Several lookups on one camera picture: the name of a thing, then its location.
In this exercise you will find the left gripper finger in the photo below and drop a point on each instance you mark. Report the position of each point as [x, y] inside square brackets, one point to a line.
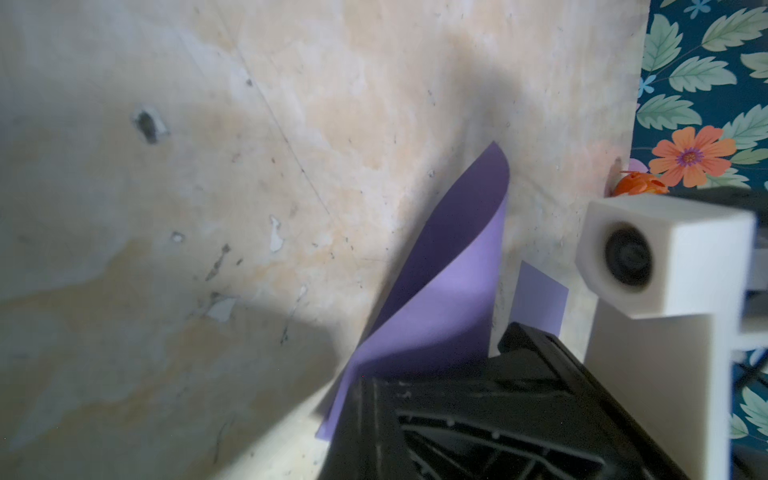
[532, 412]

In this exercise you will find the purple square paper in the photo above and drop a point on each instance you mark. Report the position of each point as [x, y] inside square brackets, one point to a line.
[539, 300]
[439, 311]

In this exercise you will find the orange white plush toy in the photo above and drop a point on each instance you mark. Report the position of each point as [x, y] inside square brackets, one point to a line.
[636, 183]

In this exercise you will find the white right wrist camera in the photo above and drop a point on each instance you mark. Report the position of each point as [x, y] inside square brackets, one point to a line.
[670, 275]

